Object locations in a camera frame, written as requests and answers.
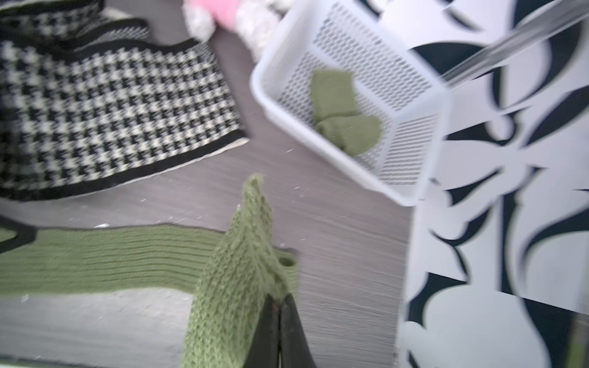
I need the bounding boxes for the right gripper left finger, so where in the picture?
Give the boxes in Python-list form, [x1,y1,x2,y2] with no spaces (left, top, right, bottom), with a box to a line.
[243,294,280,368]

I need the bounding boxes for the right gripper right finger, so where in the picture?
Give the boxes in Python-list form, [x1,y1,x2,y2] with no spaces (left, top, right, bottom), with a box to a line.
[279,294,317,368]

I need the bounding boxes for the green knitted scarf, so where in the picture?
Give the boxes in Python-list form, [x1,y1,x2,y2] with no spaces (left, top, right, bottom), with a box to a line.
[1,176,298,367]
[311,69,383,157]

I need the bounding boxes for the white plastic basket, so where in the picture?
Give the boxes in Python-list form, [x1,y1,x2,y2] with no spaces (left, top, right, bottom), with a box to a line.
[250,1,452,207]

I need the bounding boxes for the houndstooth black white garment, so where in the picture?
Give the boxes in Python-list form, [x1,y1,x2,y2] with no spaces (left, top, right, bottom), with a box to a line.
[1,1,248,202]

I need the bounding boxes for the white teddy bear pink shirt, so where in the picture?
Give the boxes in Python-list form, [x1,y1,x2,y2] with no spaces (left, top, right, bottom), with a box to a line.
[183,0,295,62]

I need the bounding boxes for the aluminium frame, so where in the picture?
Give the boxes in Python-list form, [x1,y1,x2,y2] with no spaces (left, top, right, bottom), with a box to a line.
[443,1,588,88]

